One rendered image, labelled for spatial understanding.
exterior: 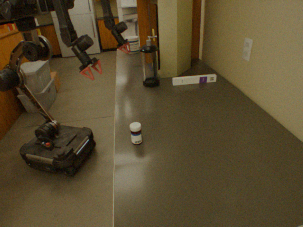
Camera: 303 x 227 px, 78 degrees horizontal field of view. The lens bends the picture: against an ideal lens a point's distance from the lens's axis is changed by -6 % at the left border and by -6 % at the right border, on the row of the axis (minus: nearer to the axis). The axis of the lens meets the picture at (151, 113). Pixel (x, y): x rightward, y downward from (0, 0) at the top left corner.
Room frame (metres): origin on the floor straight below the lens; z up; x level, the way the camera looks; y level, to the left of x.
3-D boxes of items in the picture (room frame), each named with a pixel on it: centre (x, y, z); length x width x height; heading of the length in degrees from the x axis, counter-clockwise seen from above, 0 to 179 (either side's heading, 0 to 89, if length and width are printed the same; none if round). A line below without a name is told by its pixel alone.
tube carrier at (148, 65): (1.14, -0.01, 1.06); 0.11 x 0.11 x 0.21
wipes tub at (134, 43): (2.00, 0.14, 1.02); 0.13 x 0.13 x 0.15
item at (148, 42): (1.14, -0.01, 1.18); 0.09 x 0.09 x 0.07
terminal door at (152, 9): (1.39, -0.05, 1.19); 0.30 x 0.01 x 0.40; 6
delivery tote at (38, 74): (2.86, 1.78, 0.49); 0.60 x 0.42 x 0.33; 6
